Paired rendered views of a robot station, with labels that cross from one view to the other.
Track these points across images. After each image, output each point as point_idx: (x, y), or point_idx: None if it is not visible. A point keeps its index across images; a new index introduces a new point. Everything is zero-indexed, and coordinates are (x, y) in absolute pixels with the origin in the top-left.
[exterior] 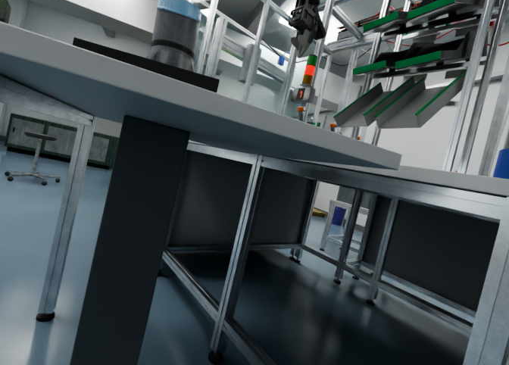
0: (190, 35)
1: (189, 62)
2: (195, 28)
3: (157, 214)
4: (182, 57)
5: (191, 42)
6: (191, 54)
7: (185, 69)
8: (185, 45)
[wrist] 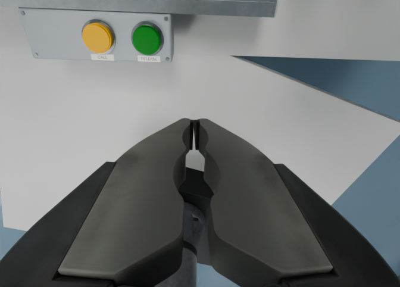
0: (195, 272)
1: (195, 238)
2: (192, 284)
3: None
4: (197, 246)
5: (194, 264)
6: (193, 248)
7: (201, 231)
8: (196, 259)
